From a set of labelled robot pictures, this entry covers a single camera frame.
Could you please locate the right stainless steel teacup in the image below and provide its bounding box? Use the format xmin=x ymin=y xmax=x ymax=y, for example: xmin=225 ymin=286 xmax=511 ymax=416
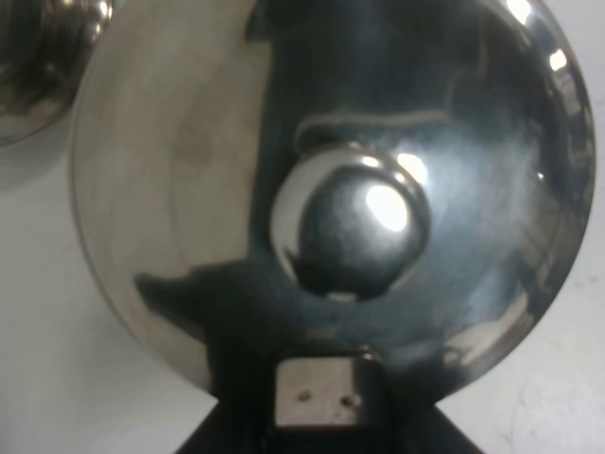
xmin=1 ymin=0 xmax=115 ymax=147

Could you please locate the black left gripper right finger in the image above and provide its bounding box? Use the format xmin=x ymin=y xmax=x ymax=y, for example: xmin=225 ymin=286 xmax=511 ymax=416
xmin=377 ymin=396 xmax=482 ymax=454

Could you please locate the stainless steel teapot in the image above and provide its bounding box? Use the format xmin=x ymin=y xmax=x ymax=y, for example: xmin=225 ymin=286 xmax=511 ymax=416
xmin=72 ymin=1 xmax=596 ymax=426

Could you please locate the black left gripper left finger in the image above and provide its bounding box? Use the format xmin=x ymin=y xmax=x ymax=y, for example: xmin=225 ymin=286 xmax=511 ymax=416
xmin=177 ymin=402 xmax=279 ymax=454

